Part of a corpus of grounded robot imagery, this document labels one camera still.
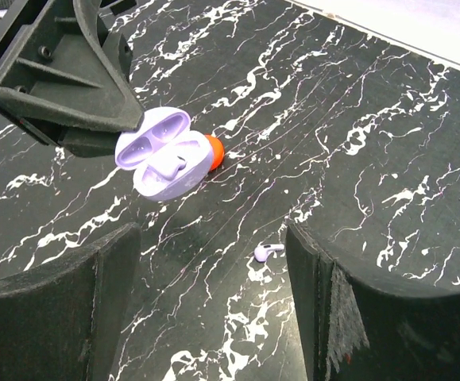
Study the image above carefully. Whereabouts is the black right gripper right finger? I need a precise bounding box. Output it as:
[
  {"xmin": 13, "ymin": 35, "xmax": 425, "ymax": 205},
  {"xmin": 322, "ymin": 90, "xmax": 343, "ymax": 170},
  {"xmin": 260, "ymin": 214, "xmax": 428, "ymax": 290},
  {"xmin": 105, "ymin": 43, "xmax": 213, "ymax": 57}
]
[{"xmin": 285, "ymin": 224, "xmax": 460, "ymax": 380}]

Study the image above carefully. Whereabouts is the purple earbud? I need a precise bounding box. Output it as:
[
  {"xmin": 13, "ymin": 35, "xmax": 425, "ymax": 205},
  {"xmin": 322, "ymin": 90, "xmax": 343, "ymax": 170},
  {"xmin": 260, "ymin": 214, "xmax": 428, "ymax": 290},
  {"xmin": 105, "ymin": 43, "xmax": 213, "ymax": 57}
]
[
  {"xmin": 253, "ymin": 244, "xmax": 284, "ymax": 263},
  {"xmin": 149, "ymin": 156, "xmax": 187, "ymax": 181}
]

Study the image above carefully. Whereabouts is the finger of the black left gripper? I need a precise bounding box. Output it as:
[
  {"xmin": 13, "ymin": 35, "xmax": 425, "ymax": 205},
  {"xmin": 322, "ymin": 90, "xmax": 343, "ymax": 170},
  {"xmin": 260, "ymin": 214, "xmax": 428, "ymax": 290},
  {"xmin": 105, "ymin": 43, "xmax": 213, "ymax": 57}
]
[{"xmin": 18, "ymin": 29, "xmax": 134, "ymax": 157}]

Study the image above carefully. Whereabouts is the orange earbud charging case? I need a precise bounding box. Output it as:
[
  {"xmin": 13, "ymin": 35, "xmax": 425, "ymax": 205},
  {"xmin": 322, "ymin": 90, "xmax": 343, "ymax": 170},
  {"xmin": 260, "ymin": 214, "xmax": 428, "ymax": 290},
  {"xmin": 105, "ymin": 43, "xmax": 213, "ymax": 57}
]
[{"xmin": 205, "ymin": 134, "xmax": 225, "ymax": 171}]

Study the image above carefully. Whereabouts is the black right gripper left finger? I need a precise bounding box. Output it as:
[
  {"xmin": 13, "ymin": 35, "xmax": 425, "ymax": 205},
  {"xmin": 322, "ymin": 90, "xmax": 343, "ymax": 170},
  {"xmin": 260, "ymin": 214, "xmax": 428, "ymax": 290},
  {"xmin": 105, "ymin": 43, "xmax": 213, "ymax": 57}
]
[{"xmin": 0, "ymin": 223, "xmax": 141, "ymax": 380}]

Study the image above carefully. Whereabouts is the purple charging case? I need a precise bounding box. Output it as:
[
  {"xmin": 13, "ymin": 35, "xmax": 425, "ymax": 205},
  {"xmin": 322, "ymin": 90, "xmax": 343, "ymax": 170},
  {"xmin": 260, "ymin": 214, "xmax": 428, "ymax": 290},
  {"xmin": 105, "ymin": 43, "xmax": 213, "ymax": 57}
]
[{"xmin": 114, "ymin": 106, "xmax": 213, "ymax": 202}]

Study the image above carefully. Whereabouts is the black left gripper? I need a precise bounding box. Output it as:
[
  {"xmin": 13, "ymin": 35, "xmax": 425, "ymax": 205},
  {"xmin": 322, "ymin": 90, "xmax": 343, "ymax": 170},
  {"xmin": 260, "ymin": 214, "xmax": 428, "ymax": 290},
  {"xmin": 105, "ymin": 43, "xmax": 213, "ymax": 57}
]
[{"xmin": 0, "ymin": 1, "xmax": 144, "ymax": 133}]

